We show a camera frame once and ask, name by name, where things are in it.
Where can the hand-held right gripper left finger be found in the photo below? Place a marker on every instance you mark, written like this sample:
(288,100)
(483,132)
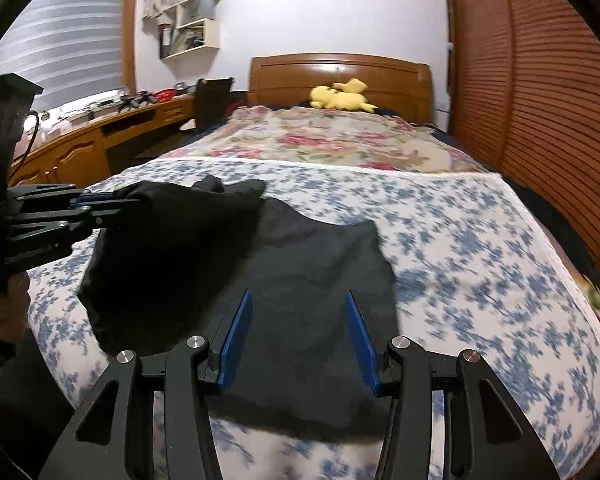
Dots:
(237,330)

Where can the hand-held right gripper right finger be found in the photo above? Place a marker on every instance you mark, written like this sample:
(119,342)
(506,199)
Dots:
(362,340)

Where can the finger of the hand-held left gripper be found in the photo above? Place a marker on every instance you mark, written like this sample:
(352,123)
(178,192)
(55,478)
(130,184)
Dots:
(95,206)
(45,242)

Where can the black jacket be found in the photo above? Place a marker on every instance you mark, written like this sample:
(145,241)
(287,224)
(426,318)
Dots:
(290,270)

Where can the person's left hand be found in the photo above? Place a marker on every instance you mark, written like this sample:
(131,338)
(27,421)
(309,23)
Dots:
(12,315)

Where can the wooden desk with cabinets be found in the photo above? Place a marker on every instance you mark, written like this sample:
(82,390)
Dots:
(75,150)

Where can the black tripod stand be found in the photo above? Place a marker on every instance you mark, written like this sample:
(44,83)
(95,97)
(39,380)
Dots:
(128,104)
(144,97)

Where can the red basket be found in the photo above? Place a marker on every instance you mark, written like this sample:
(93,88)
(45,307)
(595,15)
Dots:
(164,94)

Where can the blue floral bed sheet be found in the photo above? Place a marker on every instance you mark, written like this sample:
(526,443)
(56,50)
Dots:
(480,270)

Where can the grey striped window blind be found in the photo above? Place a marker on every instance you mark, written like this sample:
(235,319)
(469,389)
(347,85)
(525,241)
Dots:
(65,40)

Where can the dark chair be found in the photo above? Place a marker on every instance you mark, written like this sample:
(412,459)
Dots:
(212,102)

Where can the person's dark clothing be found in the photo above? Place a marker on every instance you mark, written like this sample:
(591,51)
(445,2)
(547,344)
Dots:
(20,410)

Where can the pink floral blanket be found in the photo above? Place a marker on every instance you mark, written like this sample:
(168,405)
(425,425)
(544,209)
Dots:
(340,135)

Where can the dark bed cover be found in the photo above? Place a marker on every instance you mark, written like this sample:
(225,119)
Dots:
(555,225)

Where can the wooden bed headboard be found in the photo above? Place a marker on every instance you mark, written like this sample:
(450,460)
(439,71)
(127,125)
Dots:
(290,80)

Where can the yellow plush toy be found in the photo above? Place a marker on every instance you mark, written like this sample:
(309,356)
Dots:
(337,97)

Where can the wooden louvered wardrobe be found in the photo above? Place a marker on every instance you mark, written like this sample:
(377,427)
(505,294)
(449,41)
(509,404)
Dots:
(550,100)

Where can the wooden window frame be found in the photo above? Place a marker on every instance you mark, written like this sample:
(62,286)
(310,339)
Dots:
(130,25)

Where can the white wall shelf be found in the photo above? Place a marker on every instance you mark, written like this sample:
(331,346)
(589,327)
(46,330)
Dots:
(200,30)

